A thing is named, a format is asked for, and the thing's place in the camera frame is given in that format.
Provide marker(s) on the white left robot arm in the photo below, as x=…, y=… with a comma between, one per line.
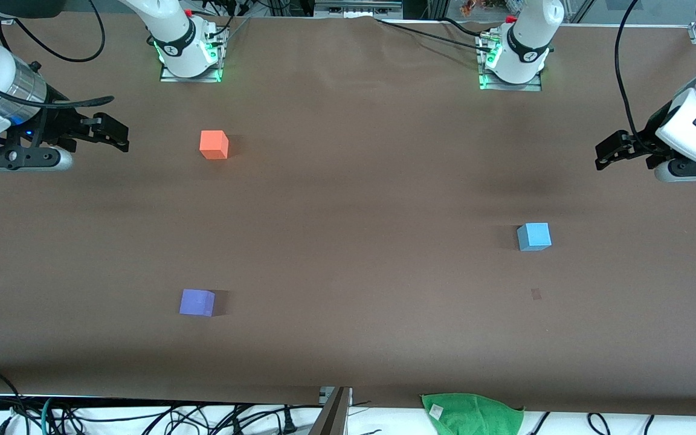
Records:
x=695, y=112

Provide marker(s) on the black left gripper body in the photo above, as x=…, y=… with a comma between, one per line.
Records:
x=648, y=142

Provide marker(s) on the blue foam block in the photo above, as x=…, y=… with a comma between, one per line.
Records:
x=533, y=237

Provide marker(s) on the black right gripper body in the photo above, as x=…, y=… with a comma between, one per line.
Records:
x=60, y=123

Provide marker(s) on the orange foam block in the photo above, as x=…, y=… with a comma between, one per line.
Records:
x=212, y=145

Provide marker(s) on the small orange figure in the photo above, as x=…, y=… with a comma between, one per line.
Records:
x=472, y=6

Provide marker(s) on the silver power strip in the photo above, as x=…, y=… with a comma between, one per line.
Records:
x=357, y=8

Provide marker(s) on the brown table cover sheet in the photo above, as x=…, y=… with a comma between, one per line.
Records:
x=348, y=254

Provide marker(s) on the green microfibre cloth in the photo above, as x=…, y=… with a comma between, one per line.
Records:
x=475, y=415

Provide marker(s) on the aluminium profile post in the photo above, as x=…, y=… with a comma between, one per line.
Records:
x=333, y=417

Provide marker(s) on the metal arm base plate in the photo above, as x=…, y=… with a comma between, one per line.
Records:
x=529, y=87
x=203, y=78

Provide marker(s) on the purple foam block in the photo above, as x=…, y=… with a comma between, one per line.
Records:
x=196, y=302

